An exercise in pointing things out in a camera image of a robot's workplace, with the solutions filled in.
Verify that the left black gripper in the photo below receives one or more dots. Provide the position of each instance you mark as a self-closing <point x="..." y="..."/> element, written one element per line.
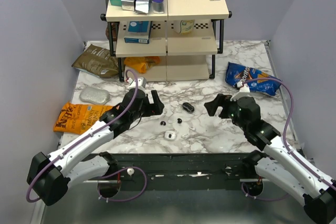
<point x="154" y="109"/>

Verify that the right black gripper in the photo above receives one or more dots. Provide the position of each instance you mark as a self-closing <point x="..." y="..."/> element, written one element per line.
<point x="221" y="100"/>

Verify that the white earbud charging case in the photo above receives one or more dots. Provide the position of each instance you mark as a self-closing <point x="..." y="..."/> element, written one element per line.
<point x="170" y="135"/>

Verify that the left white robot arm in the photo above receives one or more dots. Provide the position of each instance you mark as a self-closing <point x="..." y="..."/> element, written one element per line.
<point x="50" y="176"/>

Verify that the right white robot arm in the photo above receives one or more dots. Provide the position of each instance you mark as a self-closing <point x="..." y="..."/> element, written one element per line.
<point x="284" y="166"/>

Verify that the black earbud charging case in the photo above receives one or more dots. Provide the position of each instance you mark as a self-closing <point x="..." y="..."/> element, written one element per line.
<point x="188" y="107"/>

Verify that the blue Doritos chip bag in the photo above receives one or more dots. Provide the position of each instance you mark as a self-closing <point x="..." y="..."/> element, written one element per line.
<point x="236" y="72"/>

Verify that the orange snack bag on shelf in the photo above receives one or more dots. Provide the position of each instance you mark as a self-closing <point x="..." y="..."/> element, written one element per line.
<point x="142" y="64"/>

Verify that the silver glitter pouch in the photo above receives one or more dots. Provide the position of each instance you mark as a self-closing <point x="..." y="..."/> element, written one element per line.
<point x="94" y="96"/>

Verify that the beige three-tier shelf rack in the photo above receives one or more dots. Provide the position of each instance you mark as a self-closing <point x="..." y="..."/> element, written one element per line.
<point x="183" y="57"/>

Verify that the brown snack bag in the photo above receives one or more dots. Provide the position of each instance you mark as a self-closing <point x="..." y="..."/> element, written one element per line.
<point x="97" y="61"/>

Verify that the blue white box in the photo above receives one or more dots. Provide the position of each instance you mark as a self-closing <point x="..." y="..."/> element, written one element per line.
<point x="138" y="32"/>

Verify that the white yellow cup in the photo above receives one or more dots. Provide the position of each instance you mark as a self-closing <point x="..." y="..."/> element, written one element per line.
<point x="183" y="27"/>

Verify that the orange Kettle chip bag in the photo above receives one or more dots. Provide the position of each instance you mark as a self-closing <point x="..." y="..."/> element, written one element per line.
<point x="78" y="118"/>

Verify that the dark brown bag behind shelf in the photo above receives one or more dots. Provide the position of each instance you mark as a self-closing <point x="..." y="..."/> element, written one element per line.
<point x="111" y="32"/>

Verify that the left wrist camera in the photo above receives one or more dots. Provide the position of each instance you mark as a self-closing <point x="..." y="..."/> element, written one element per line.
<point x="140" y="82"/>

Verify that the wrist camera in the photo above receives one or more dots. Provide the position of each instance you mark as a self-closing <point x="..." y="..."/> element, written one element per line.
<point x="140" y="82"/>
<point x="242" y="92"/>

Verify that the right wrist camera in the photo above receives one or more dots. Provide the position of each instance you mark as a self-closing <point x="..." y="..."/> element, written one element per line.
<point x="242" y="92"/>

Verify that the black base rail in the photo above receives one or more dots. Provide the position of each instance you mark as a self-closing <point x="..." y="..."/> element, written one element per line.
<point x="172" y="172"/>

